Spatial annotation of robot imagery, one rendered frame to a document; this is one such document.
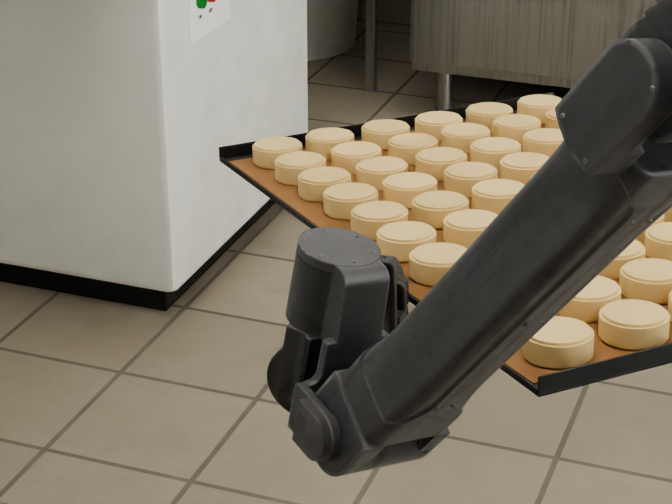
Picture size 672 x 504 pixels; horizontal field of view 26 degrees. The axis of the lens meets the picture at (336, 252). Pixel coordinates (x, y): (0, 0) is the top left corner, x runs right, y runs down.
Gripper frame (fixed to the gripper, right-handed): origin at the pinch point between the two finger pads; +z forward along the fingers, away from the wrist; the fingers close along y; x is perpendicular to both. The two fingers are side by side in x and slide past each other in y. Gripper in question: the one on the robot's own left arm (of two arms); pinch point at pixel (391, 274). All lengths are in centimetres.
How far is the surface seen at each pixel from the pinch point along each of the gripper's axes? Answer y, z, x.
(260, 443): 91, 115, -64
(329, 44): 74, 335, -130
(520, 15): 49, 286, -55
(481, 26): 53, 286, -66
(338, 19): 66, 338, -128
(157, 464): 90, 102, -79
